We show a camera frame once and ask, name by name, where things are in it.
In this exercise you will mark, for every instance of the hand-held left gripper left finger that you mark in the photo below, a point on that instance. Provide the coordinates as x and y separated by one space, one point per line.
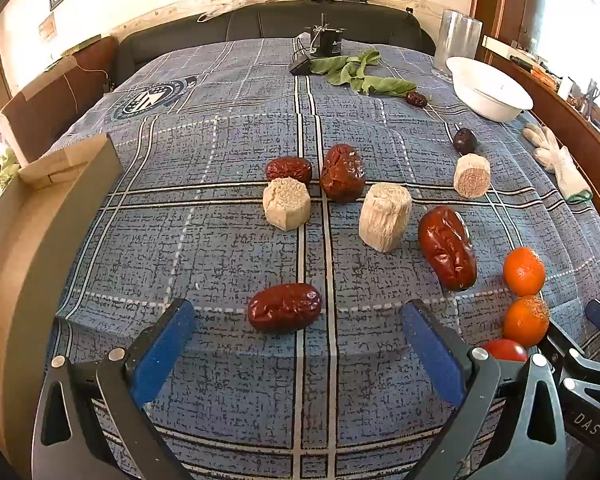
165 355

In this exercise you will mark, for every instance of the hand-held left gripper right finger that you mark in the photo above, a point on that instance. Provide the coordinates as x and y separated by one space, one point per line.
432 355

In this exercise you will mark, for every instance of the orange mandarin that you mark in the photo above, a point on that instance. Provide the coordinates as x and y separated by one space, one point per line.
526 321
524 270

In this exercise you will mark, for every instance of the red tomato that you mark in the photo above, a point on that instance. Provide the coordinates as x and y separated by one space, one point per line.
505 350

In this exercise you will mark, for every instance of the blue plaid blanket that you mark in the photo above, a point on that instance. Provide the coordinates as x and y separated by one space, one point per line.
205 260

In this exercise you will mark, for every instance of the peeled sugarcane piece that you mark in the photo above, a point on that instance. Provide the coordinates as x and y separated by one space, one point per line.
384 216
472 176
286 205

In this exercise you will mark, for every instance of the tan cardboard box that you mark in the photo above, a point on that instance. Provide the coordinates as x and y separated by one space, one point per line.
15 285

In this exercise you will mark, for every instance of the white cotton glove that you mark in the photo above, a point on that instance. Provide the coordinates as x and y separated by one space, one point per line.
557 160

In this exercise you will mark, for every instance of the brown wooden shelf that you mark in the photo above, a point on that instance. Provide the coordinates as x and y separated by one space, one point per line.
585 140

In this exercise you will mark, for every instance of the large wrinkled red date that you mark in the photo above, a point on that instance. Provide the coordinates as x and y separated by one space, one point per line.
342 172

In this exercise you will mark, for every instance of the dark purple plum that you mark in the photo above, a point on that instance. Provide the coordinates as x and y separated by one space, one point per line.
465 141

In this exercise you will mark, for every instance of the small dark red date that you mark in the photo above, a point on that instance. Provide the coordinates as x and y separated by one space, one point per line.
416 99

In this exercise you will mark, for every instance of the white bowl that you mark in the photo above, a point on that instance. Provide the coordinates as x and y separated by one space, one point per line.
489 90

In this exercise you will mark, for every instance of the brown cardboard box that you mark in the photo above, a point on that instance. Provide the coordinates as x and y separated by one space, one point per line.
55 95

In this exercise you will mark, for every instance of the long white box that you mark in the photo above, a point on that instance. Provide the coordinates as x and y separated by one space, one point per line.
495 42

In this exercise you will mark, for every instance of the green leafy vegetable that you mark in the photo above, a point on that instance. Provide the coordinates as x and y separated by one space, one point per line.
352 67

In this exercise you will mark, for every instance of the clear glass vase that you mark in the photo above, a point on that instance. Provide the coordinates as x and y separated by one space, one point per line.
455 40

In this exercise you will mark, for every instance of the small black adapter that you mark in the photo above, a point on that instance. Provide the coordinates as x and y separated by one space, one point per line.
300 66

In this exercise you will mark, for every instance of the black cylindrical device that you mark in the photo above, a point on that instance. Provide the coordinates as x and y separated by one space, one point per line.
330 45

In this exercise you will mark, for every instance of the black leather sofa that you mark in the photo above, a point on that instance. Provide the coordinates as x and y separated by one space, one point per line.
260 22

